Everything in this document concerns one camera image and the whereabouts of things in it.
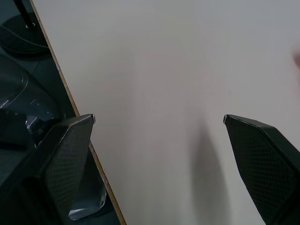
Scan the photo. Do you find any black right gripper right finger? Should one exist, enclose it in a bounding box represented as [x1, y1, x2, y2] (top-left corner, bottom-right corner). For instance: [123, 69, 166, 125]
[223, 114, 300, 225]

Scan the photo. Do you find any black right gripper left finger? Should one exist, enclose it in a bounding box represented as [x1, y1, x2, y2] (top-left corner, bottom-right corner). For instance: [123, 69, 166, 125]
[0, 113, 97, 225]

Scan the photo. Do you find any silver robot body part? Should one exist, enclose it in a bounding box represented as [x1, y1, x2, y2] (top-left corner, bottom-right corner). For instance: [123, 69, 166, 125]
[67, 140, 108, 221]

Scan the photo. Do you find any dark robot lower body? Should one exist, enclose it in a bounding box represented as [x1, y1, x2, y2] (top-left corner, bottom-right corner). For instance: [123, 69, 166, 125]
[0, 61, 71, 153]

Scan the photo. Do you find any pink object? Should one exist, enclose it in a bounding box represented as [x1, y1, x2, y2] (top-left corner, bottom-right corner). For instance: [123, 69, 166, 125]
[291, 49, 300, 68]

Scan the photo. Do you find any black round stand base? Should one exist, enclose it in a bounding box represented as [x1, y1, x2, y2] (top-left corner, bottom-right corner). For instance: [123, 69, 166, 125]
[0, 17, 51, 56]

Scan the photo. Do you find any black stand pole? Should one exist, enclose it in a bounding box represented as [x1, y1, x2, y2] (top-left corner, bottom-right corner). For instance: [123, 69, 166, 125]
[13, 0, 36, 29]

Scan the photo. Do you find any thin black floor cable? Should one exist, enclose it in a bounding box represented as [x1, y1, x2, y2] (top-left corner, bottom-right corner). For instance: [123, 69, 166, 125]
[0, 25, 49, 49]

